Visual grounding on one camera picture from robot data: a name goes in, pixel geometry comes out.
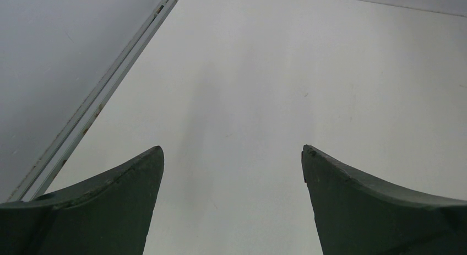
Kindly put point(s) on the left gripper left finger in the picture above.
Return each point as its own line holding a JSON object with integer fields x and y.
{"x": 109, "y": 213}

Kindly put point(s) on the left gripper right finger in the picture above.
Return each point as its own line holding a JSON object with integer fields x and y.
{"x": 358, "y": 213}

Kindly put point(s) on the aluminium frame left rail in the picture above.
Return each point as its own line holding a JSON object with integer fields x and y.
{"x": 61, "y": 61}

